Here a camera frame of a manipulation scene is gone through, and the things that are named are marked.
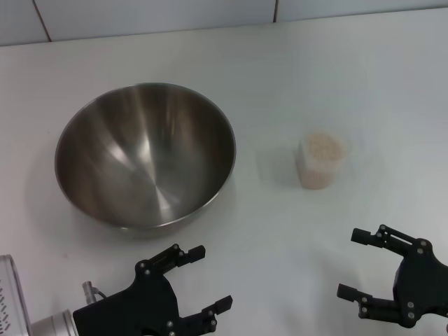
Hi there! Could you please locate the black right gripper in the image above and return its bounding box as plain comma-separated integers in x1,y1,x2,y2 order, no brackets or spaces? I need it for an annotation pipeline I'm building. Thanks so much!
337,223,448,329

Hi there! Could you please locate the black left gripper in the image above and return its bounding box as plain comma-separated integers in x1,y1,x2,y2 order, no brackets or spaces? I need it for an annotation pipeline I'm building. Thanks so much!
72,244,234,336

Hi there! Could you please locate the clear plastic cup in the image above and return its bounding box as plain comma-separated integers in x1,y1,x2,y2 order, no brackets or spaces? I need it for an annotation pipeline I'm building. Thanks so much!
295,129,351,190

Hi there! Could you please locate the stainless steel mixing bowl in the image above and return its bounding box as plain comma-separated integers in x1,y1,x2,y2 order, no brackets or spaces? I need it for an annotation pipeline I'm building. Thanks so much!
54,82,237,241

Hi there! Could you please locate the clear acrylic wrist plate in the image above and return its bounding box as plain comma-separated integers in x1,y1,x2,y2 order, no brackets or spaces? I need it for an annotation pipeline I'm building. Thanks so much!
0,254,31,336

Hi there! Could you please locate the silver left wrist cable connector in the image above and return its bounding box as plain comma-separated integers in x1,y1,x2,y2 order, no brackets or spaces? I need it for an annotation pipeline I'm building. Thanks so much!
81,279,108,306

